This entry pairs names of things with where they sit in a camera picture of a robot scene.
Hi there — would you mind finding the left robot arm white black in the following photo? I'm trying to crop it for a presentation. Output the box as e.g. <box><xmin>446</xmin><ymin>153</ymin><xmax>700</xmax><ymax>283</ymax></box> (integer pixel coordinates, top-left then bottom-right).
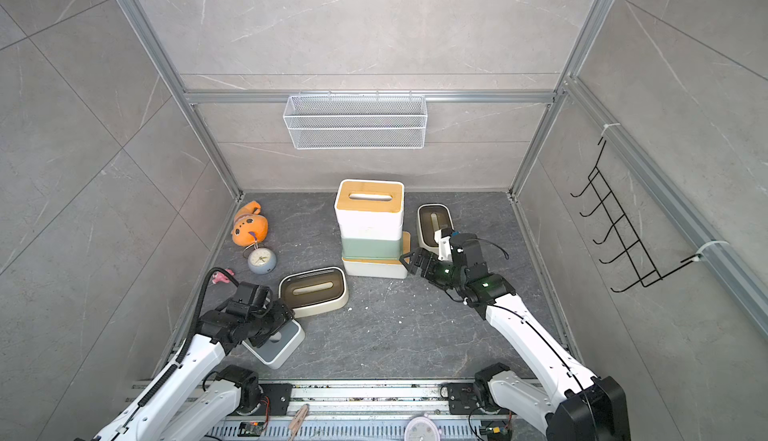
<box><xmin>93</xmin><ymin>283</ymin><xmax>294</xmax><ymax>440</ymax></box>

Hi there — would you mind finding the grey lid white tissue box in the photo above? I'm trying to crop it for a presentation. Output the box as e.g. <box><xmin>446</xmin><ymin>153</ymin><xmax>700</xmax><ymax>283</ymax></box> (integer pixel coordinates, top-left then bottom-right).
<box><xmin>243</xmin><ymin>320</ymin><xmax>305</xmax><ymax>370</ymax></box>

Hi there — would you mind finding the pink round object front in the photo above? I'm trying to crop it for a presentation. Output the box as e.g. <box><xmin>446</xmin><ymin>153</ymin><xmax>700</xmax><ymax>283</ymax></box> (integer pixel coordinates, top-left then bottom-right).
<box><xmin>403</xmin><ymin>416</ymin><xmax>441</xmax><ymax>441</ymax></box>

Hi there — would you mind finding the wooden brush handle front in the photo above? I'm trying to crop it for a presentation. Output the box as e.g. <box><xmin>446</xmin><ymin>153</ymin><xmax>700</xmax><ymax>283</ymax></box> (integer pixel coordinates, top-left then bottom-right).
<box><xmin>288</xmin><ymin>404</ymin><xmax>310</xmax><ymax>441</ymax></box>

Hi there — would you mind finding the cream box dark lid back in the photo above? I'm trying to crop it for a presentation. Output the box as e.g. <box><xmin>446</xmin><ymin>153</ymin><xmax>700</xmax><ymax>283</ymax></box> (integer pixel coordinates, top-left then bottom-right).
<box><xmin>417</xmin><ymin>203</ymin><xmax>454</xmax><ymax>254</ymax></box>

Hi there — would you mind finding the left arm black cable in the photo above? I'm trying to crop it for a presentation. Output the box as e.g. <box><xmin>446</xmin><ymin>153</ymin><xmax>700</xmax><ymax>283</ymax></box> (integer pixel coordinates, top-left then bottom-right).
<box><xmin>176</xmin><ymin>267</ymin><xmax>238</xmax><ymax>364</ymax></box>

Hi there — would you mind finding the white wire mesh basket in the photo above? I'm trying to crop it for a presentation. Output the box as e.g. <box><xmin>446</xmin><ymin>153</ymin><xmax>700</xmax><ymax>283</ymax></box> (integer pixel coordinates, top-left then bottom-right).
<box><xmin>283</xmin><ymin>93</ymin><xmax>428</xmax><ymax>150</ymax></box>

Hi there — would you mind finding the cream box dark lid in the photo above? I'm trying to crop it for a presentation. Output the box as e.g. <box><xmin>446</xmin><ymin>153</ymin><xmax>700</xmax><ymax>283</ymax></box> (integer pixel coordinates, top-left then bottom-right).
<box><xmin>278</xmin><ymin>266</ymin><xmax>349</xmax><ymax>318</ymax></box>
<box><xmin>417</xmin><ymin>203</ymin><xmax>454</xmax><ymax>254</ymax></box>

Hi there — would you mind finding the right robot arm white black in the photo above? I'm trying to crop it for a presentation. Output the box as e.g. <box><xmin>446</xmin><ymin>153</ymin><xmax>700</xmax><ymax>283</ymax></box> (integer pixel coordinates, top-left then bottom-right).
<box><xmin>399</xmin><ymin>231</ymin><xmax>631</xmax><ymax>440</ymax></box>

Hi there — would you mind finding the small circuit board front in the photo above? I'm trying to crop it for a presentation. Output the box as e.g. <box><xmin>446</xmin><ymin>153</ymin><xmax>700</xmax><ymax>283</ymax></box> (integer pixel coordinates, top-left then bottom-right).
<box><xmin>237</xmin><ymin>421</ymin><xmax>268</xmax><ymax>438</ymax></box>

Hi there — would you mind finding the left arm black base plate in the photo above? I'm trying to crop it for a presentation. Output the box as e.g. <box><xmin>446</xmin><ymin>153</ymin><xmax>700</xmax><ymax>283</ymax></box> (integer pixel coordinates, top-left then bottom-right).
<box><xmin>252</xmin><ymin>383</ymin><xmax>293</xmax><ymax>417</ymax></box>

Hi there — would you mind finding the small grey alarm clock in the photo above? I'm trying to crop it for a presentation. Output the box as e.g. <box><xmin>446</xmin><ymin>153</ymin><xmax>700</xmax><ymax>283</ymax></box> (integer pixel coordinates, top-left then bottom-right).
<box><xmin>247</xmin><ymin>247</ymin><xmax>277</xmax><ymax>275</ymax></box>

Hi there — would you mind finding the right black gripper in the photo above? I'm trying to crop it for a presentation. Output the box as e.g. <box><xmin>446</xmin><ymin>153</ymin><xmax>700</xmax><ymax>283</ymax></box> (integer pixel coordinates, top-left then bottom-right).
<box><xmin>402</xmin><ymin>248</ymin><xmax>467</xmax><ymax>290</ymax></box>

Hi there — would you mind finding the orange plush toy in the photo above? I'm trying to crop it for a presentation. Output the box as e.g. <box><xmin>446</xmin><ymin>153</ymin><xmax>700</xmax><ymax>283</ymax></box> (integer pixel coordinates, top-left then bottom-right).
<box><xmin>231</xmin><ymin>201</ymin><xmax>269</xmax><ymax>247</ymax></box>

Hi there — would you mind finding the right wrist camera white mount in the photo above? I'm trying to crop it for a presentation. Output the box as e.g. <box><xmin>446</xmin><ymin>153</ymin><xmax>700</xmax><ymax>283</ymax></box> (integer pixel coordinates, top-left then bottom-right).
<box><xmin>434</xmin><ymin>227</ymin><xmax>456</xmax><ymax>262</ymax></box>

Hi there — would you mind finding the large bamboo lid tissue box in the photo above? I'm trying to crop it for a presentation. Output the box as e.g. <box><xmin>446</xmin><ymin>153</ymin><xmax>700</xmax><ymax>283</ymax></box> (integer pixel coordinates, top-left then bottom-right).
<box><xmin>342</xmin><ymin>231</ymin><xmax>411</xmax><ymax>279</ymax></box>

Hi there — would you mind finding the small bamboo lid tissue box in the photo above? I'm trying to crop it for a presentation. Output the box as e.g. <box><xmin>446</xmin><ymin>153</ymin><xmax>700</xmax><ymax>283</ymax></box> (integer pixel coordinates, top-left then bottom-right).
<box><xmin>340</xmin><ymin>223</ymin><xmax>403</xmax><ymax>241</ymax></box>

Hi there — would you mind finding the small pink toy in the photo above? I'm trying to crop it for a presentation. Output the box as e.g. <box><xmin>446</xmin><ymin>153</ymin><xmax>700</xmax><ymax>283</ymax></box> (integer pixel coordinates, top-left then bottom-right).
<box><xmin>210</xmin><ymin>269</ymin><xmax>235</xmax><ymax>284</ymax></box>

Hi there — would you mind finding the green tissue box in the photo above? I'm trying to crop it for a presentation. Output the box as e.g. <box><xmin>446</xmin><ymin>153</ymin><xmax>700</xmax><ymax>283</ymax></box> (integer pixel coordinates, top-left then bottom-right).
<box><xmin>341</xmin><ymin>237</ymin><xmax>402</xmax><ymax>260</ymax></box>

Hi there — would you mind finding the black wire hook rack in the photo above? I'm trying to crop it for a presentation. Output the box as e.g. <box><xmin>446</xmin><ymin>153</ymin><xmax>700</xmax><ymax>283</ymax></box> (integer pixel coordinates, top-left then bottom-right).
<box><xmin>570</xmin><ymin>136</ymin><xmax>702</xmax><ymax>294</ymax></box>

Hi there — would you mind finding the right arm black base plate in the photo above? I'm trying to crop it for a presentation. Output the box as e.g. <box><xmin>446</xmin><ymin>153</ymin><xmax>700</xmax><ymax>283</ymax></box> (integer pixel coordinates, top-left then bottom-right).
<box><xmin>439</xmin><ymin>382</ymin><xmax>479</xmax><ymax>415</ymax></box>

